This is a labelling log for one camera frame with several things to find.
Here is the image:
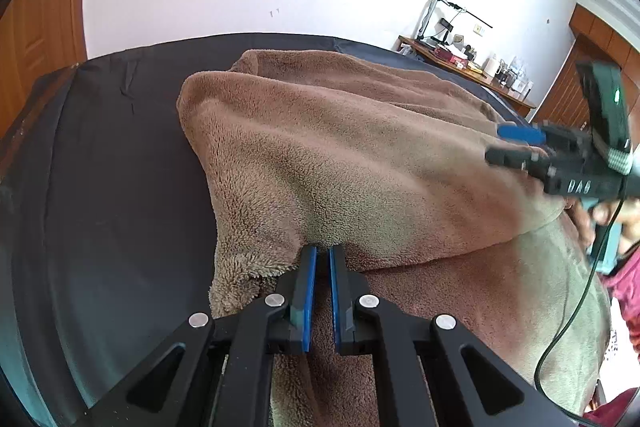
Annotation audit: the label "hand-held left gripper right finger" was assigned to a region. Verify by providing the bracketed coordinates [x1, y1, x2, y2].
[328, 246, 571, 427]

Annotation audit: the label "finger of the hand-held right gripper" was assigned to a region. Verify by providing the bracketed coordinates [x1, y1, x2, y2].
[485, 146, 552, 181]
[496, 122, 549, 145]

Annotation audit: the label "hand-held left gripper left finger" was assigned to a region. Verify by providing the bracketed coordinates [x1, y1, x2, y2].
[87, 244, 319, 427]

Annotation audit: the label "brown fleece garment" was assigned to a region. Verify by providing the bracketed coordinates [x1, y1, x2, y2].
[175, 48, 613, 427]

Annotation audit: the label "person's right forearm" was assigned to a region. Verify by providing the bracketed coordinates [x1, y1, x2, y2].
[600, 243, 640, 355]

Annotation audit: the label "person's right hand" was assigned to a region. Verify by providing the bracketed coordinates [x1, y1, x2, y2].
[570, 198, 624, 248]

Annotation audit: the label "wooden desk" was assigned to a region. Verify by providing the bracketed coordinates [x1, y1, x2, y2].
[397, 35, 538, 118]

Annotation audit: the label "plain wooden door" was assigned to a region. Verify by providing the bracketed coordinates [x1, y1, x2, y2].
[534, 38, 597, 128]

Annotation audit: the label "red box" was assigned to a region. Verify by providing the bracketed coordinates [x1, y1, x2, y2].
[434, 47, 469, 70]

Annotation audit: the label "wooden wardrobe doors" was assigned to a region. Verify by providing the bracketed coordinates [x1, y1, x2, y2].
[569, 3, 640, 98]

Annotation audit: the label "black desk lamp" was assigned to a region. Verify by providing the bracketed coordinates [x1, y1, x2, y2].
[415, 0, 494, 48]

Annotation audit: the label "white spotted cloth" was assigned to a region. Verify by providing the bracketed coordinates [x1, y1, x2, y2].
[602, 301, 633, 359]

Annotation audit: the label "dark bed sheet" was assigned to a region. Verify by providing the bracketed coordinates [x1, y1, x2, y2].
[0, 32, 531, 427]

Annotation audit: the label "wooden door with knob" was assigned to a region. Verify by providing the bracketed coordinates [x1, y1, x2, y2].
[0, 0, 99, 145]

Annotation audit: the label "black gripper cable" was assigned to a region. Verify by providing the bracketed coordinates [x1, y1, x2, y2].
[533, 197, 627, 419]

